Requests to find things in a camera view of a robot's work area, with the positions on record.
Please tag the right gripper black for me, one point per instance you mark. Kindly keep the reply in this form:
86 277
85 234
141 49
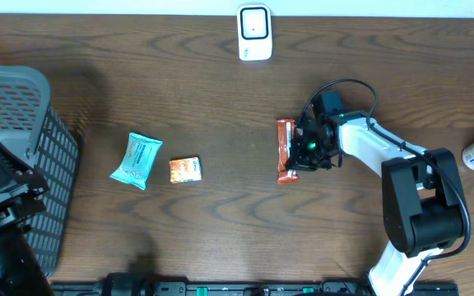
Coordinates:
297 162

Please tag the red Top chocolate bar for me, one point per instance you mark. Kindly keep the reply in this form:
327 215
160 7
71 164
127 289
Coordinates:
285 132

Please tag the small orange box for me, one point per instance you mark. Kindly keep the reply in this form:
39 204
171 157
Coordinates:
185 170

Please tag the teal wet wipes pack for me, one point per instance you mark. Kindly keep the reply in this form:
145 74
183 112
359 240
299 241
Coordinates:
137 161

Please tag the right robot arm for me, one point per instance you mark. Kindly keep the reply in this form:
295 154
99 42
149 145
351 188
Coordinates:
425 213

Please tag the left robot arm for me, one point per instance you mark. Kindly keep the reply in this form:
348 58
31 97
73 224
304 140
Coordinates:
20 185

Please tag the white barcode scanner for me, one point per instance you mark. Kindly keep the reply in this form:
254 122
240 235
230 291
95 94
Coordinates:
254 25

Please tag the grey plastic basket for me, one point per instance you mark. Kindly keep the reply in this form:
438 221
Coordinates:
32 131

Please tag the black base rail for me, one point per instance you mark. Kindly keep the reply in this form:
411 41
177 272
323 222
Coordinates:
145 285

